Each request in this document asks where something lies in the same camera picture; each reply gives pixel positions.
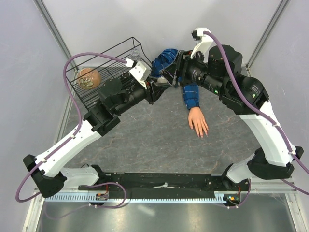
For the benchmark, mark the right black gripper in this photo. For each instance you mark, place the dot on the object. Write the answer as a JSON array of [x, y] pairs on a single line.
[[182, 68]]

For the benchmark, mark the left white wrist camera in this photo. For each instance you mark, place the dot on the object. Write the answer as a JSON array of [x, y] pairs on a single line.
[[139, 70]]

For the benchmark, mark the black wire dish rack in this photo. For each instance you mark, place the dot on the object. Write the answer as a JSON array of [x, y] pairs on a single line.
[[108, 69]]

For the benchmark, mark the clear glass cup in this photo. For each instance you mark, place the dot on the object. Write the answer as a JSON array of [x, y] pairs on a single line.
[[135, 54]]

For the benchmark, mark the blue slotted cable duct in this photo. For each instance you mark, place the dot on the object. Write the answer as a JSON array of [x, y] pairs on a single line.
[[95, 198]]

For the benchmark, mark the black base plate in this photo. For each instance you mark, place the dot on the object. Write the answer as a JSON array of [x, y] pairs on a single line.
[[172, 185]]

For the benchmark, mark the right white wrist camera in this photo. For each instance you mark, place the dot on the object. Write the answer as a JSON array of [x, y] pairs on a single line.
[[203, 41]]

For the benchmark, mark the mannequin hand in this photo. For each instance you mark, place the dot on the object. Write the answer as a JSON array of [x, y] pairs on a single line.
[[197, 122]]

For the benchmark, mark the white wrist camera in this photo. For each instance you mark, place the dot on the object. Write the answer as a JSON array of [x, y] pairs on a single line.
[[203, 41], [139, 70]]

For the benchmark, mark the aluminium frame rail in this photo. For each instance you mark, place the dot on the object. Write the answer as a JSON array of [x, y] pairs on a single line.
[[260, 186]]

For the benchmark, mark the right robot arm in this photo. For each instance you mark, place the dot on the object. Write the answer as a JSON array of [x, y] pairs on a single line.
[[246, 97]]

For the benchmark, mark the white nail polish bottle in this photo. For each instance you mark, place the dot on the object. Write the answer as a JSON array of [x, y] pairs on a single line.
[[161, 81]]

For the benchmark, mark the brown floral ceramic bowl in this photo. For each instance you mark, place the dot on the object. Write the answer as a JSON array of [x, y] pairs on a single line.
[[89, 78]]

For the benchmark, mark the blue plaid shirt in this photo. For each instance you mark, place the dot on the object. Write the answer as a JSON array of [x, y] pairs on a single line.
[[190, 92]]

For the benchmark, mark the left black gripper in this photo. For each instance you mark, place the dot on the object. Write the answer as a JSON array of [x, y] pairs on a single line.
[[153, 92]]

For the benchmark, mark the black mug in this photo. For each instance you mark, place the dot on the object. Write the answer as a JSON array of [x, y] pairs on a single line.
[[126, 75]]

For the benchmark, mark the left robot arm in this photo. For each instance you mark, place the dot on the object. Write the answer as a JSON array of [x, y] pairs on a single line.
[[115, 97]]

